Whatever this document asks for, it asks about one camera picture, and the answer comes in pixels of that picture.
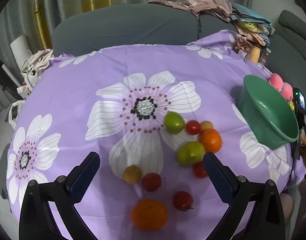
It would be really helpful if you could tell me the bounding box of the orange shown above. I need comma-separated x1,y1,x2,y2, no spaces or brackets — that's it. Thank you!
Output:
198,129,222,153
131,199,168,231

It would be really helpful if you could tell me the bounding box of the glass jar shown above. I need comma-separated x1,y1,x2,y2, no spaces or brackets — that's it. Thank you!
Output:
261,47,272,64

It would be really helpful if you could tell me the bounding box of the green plastic bowl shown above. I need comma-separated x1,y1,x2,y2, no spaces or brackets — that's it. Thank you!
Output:
237,74,300,150

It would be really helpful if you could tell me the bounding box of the pink plush toy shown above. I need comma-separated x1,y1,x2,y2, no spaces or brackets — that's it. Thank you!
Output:
268,73,294,100

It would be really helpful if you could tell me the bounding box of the white plastic bag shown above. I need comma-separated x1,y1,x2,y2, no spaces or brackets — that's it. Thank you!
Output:
17,74,41,97
8,100,26,130

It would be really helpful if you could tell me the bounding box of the pink crumpled cloth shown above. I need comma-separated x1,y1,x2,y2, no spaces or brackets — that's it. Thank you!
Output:
148,0,234,22

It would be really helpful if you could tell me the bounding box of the grey covered sofa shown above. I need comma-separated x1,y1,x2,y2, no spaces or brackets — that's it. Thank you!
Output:
51,3,239,57

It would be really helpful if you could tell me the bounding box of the round green tomato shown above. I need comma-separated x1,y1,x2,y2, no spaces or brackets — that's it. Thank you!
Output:
164,111,185,134

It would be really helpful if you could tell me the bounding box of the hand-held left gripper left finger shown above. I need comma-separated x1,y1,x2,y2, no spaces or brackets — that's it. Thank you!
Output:
19,151,101,240

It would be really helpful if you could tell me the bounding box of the red tomato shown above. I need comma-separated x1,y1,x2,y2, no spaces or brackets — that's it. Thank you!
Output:
142,172,162,192
173,191,194,212
193,161,208,178
185,120,201,135

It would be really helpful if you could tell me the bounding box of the pile of folded clothes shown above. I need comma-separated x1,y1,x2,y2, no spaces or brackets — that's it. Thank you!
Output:
229,2,276,47

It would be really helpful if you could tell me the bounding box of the white cylinder appliance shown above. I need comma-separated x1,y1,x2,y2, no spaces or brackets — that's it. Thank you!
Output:
10,34,32,63

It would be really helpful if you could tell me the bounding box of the gold curtain strip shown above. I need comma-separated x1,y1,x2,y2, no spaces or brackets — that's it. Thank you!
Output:
33,0,53,50

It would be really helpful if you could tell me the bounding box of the yellow bottle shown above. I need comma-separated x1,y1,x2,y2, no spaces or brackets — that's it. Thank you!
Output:
249,45,262,63

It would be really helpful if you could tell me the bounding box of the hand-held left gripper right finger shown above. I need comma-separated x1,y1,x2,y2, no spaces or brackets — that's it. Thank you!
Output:
202,152,286,240

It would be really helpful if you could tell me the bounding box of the purple floral cloth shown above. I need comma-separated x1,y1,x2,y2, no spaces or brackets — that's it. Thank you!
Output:
5,29,306,233

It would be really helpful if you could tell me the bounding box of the oblong green yellow fruit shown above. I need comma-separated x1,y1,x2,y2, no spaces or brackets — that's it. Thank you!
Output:
176,141,206,166

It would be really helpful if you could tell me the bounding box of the small yellow fruit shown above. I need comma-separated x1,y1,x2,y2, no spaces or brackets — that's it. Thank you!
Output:
123,165,143,184
200,121,214,132

